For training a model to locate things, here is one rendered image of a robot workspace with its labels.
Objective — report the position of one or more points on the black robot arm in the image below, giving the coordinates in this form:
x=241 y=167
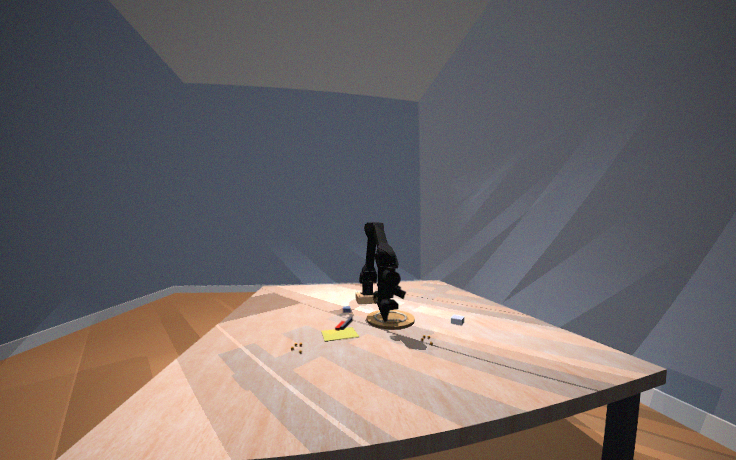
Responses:
x=384 y=257

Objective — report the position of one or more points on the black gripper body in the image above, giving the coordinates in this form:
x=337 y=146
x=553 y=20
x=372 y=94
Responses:
x=384 y=297

